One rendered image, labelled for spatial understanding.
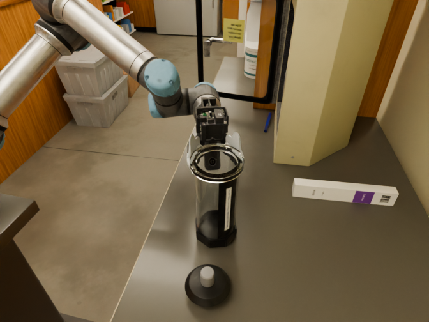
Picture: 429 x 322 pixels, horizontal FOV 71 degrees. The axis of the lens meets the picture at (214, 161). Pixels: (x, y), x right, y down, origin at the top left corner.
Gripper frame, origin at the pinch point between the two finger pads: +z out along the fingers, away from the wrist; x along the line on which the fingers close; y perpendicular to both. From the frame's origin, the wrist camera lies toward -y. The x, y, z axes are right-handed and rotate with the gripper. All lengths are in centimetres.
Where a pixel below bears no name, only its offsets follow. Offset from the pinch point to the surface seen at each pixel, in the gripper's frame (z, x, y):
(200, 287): 14.9, -4.7, -17.7
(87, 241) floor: -84, -73, -110
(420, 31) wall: -49, 72, 15
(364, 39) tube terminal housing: -28, 41, 17
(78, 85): -223, -103, -61
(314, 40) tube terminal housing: -24.1, 26.2, 18.6
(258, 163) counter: -27.5, 16.2, -19.2
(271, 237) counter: 1.4, 13.2, -20.7
